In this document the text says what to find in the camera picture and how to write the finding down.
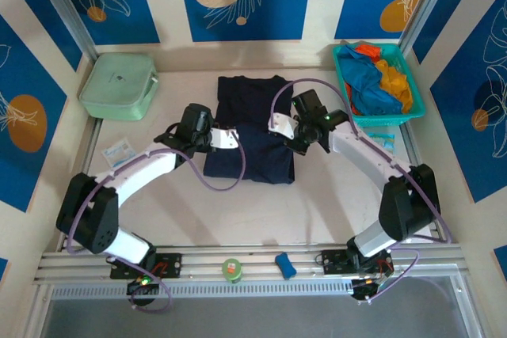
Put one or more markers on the navy blue t-shirt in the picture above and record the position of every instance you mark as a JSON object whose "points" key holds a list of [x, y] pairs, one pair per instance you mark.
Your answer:
{"points": [[253, 156]]}

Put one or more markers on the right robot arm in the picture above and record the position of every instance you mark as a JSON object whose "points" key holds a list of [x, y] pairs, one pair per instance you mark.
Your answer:
{"points": [[408, 207]]}

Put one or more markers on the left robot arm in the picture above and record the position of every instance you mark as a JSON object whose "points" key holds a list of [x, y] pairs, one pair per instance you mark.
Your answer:
{"points": [[87, 215]]}

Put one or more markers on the bright blue t-shirt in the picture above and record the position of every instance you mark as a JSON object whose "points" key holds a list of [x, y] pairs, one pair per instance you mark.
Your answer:
{"points": [[364, 80]]}

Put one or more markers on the mint green zip case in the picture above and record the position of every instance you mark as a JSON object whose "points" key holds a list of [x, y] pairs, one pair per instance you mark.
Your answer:
{"points": [[115, 84]]}

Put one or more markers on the teal plastic basket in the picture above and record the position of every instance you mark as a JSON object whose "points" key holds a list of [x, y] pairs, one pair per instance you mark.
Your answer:
{"points": [[396, 119]]}

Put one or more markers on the green tape roll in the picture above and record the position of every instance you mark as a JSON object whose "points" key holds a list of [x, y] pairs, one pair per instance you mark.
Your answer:
{"points": [[232, 270]]}

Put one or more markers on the blue foam block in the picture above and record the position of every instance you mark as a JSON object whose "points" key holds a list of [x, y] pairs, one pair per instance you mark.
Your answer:
{"points": [[286, 265]]}

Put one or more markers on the grey metal panel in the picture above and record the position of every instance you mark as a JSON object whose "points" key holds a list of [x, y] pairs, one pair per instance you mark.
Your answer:
{"points": [[253, 320]]}

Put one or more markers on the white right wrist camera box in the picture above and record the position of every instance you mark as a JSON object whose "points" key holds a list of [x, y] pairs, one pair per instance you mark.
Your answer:
{"points": [[283, 125]]}

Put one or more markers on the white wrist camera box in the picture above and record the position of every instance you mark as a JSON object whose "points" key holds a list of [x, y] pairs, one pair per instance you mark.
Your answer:
{"points": [[223, 139], [283, 125]]}

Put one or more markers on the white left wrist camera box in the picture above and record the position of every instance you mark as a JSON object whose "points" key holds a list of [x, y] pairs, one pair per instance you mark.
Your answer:
{"points": [[223, 139]]}

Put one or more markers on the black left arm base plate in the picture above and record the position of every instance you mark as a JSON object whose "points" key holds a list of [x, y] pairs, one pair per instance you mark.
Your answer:
{"points": [[174, 264]]}

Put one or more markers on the aluminium frame post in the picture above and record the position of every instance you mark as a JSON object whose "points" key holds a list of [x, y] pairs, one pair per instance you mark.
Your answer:
{"points": [[63, 5], [425, 1]]}

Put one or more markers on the aluminium frame rail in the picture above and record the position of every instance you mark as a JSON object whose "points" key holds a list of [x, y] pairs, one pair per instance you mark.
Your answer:
{"points": [[259, 264]]}

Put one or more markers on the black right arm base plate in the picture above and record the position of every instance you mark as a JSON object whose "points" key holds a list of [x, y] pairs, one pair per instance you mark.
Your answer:
{"points": [[334, 263]]}

